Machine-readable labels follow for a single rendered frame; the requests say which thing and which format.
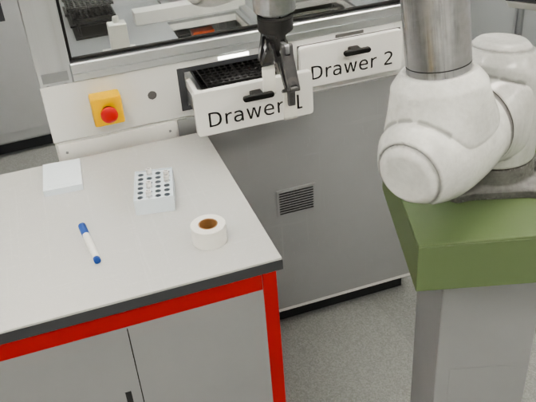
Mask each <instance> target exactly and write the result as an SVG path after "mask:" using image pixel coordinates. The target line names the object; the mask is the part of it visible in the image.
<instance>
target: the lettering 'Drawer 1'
mask: <svg viewBox="0 0 536 402"><path fill-rule="evenodd" d="M281 103H283V101H281V102H280V103H279V102H278V113H280V108H279V106H280V104H281ZM297 104H298V108H302V106H301V107H299V95H297ZM269 105H271V106H272V108H268V109H266V107H267V106H269ZM271 109H274V106H273V105H272V104H267V105H266V106H265V108H264V113H265V114H266V115H272V114H274V112H272V113H267V112H266V111H267V110H271ZM246 110H247V112H248V115H249V117H250V119H252V118H253V113H254V111H255V114H256V116H257V117H259V115H260V110H261V106H259V110H258V113H257V112H256V109H255V107H254V108H253V109H252V113H251V115H250V112H249V109H248V108H247V109H246ZM237 112H241V113H242V114H239V115H237V116H242V118H241V119H240V120H236V117H237V116H235V117H234V120H235V121H236V122H239V121H241V120H244V116H243V112H242V111H241V110H238V111H235V112H234V113H237ZM211 114H218V115H219V122H218V123H217V124H215V125H211ZM229 114H232V112H229V113H225V116H226V124H228V120H227V116H228V115H229ZM208 117H209V124H210V128H211V127H214V126H217V125H219V124H221V122H222V116H221V114H220V113H219V112H210V113H208Z"/></svg>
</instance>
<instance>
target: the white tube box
mask: <svg viewBox="0 0 536 402"><path fill-rule="evenodd" d="M163 170H168V172H169V182H164V178H163V175H164V174H163ZM148 180H150V181H151V182H152V188H150V189H147V187H146V183H145V182H146V181H148ZM146 190H151V191H152V197H151V198H149V199H148V198H147V196H146V194H145V191H146ZM133 202H134V206H135V210H136V215H148V214H154V213H160V212H167V211H175V181H174V176H173V170H172V167H165V168H158V169H152V174H151V175H147V173H146V170H145V171H135V177H134V196H133Z"/></svg>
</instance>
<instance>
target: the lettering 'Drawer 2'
mask: <svg viewBox="0 0 536 402"><path fill-rule="evenodd" d="M386 53H390V54H391V55H390V57H389V59H390V58H391V57H392V52H391V51H388V52H385V53H384V54H386ZM389 59H388V60H387V61H386V62H385V63H384V65H390V64H392V62H390V63H387V62H388V61H389ZM362 61H366V63H365V64H361V62H362ZM362 61H361V62H360V64H359V67H360V69H362V68H361V65H367V64H368V61H367V60H366V59H364V60H362ZM356 64H357V61H355V65H354V68H353V65H352V62H349V68H350V65H351V67H352V71H353V72H354V71H355V68H356ZM336 66H339V67H340V68H339V69H335V70H334V71H333V75H338V74H341V66H340V65H335V66H334V67H336ZM316 67H318V68H320V70H321V74H320V76H319V77H315V78H313V80H315V79H318V78H320V77H321V75H322V67H321V66H318V65H317V66H312V67H311V72H312V76H313V68H316ZM328 68H332V66H329V67H328ZM349 68H348V69H347V66H346V63H345V69H346V72H347V73H348V72H349ZM367 68H368V67H366V68H364V69H367ZM336 70H340V72H339V73H337V74H335V71H336ZM325 75H326V77H327V76H328V69H327V67H325Z"/></svg>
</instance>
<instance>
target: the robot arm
mask: <svg viewBox="0 0 536 402"><path fill-rule="evenodd" d="M252 5H253V11H254V13H256V14H257V23H258V32H259V33H260V34H261V36H260V43H259V50H258V60H259V61H260V62H261V66H262V86H263V92H267V91H273V92H274V94H276V80H275V66H274V65H275V62H276V63H277V64H278V69H279V72H280V75H281V78H282V83H283V86H284V89H283V90H282V99H283V114H284V120H290V119H294V118H298V106H297V91H300V85H299V80H298V73H297V69H296V65H295V60H294V51H293V44H292V43H288V41H287V39H286V35H287V34H288V33H289V32H290V31H291V30H292V29H293V27H294V24H293V13H292V12H294V10H295V8H296V1H295V0H252ZM400 10H401V20H402V30H403V39H404V58H405V67H403V68H402V70H401V71H400V72H399V73H398V75H397V76H396V77H395V79H394V80H393V82H392V83H391V86H390V94H389V100H388V111H387V115H386V120H385V124H384V133H383V134H382V135H381V137H380V140H379V144H378V151H377V165H378V170H379V173H380V177H381V178H382V180H383V182H384V184H385V185H386V187H387V188H388V189H389V190H390V191H391V192H392V193H393V194H394V195H396V196H397V197H399V198H400V199H402V200H404V201H407V202H410V203H423V204H425V203H430V204H438V203H444V202H447V201H450V202H453V203H464V202H467V201H472V200H486V199H518V198H533V199H536V153H535V148H536V48H535V47H534V46H533V45H532V44H531V43H530V41H529V40H528V39H526V38H525V37H522V36H519V35H516V34H512V33H485V34H482V35H479V36H478V37H476V38H475V39H474V40H471V3H470V0H400Z"/></svg>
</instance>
